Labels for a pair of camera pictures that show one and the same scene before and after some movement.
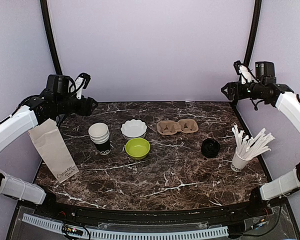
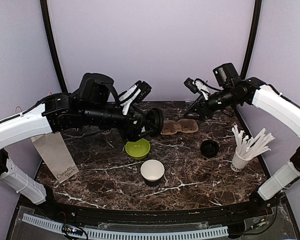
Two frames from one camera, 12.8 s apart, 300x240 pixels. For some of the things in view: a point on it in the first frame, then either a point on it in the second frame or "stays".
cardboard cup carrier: [170, 127] stays
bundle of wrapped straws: [251, 148] stays
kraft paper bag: [53, 150] stays
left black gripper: [85, 109] -> [134, 134]
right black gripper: [231, 85] -> [199, 104]
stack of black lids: [210, 148] stays
